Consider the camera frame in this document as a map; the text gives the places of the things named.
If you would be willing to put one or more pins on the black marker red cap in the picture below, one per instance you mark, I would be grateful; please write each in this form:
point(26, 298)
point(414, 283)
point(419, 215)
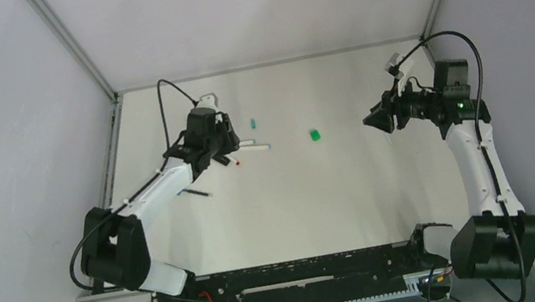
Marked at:
point(223, 160)

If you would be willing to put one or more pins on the green square cap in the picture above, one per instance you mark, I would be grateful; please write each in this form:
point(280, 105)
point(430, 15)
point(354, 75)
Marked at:
point(315, 135)

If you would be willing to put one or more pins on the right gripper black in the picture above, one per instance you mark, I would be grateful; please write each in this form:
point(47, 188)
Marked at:
point(394, 113)

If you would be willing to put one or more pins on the white pen blue end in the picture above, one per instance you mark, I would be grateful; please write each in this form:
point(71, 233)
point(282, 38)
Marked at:
point(258, 147)

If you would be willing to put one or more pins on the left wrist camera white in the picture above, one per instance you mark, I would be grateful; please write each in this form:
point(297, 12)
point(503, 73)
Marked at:
point(209, 101)

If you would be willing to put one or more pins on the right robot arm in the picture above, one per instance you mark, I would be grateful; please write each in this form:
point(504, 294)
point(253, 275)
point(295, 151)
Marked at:
point(498, 240)

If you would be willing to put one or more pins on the blue black pen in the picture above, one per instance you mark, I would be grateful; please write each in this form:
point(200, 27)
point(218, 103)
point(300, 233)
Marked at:
point(195, 192)

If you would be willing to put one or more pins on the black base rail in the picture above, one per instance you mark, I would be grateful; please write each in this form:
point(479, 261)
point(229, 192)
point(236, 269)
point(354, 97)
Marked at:
point(360, 274)

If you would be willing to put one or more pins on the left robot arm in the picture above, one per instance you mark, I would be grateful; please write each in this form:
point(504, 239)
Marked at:
point(115, 247)

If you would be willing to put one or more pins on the white pen teal end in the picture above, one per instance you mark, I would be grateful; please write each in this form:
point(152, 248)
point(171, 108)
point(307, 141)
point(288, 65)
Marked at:
point(247, 142)

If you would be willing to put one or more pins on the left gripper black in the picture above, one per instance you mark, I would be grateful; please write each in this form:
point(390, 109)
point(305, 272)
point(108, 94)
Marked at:
point(225, 142)

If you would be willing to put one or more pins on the white pen red end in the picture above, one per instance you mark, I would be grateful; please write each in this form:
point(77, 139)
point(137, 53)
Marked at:
point(234, 160)

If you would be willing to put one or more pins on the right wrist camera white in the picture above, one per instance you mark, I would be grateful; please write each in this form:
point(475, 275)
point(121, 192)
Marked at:
point(401, 69)

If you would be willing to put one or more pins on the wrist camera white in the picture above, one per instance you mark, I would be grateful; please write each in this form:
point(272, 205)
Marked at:
point(209, 101)
point(401, 69)

